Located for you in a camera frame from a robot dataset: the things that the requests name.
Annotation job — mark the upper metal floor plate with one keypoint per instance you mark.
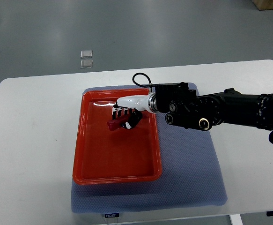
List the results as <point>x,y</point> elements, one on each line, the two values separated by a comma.
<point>86,54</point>

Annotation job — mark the black mat label tag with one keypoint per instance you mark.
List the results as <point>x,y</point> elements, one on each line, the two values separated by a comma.
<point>111,215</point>

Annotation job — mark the white table leg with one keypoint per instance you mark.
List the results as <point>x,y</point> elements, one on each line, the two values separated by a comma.
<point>235,219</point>

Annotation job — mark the red chili pepper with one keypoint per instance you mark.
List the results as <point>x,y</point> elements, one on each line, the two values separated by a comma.
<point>117,123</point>

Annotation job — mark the red plastic tray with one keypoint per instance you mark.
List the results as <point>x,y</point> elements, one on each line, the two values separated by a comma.
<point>103,156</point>

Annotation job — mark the cardboard box corner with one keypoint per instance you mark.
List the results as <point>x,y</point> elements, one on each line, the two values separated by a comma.
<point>263,4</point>

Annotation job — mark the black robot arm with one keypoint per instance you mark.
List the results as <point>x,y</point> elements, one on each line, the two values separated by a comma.
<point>183,108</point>

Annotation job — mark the blue-grey foam mat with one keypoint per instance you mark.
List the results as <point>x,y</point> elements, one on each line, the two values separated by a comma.
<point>191,177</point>

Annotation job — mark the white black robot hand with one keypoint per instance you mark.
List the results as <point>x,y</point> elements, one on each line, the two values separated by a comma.
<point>134,106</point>

